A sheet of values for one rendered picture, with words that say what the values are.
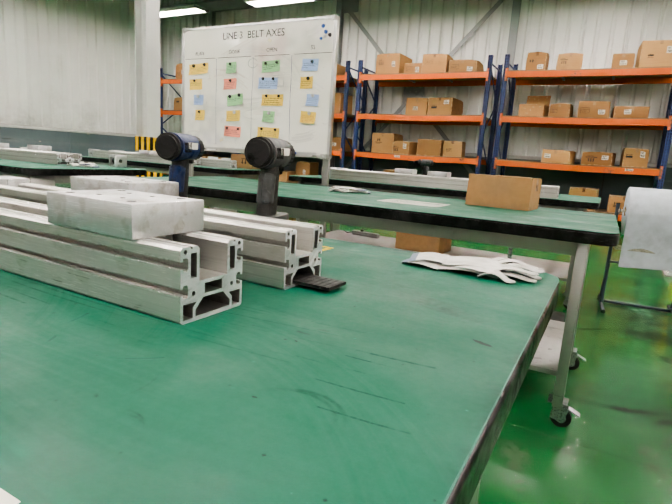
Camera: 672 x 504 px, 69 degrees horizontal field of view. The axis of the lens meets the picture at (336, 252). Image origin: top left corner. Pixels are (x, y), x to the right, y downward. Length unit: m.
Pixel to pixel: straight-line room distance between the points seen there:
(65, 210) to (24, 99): 13.27
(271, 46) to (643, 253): 3.08
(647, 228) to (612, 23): 7.64
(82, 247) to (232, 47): 3.75
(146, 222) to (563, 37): 10.83
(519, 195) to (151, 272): 2.06
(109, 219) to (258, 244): 0.21
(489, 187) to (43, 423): 2.27
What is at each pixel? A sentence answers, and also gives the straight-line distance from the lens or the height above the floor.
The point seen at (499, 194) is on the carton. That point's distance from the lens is 2.47.
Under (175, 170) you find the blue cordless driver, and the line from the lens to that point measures 1.14.
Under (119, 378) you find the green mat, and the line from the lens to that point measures 0.45.
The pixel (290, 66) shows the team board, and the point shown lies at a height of 1.61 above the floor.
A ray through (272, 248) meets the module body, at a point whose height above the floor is 0.84.
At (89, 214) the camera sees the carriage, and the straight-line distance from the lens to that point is 0.65.
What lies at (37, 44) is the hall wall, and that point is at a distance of 14.30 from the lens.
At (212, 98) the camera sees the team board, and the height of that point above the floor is 1.38.
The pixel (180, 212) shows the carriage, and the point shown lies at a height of 0.89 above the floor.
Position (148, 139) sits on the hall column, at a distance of 9.18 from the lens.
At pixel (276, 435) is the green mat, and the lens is 0.36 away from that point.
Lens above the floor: 0.97
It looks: 11 degrees down
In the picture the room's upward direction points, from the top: 4 degrees clockwise
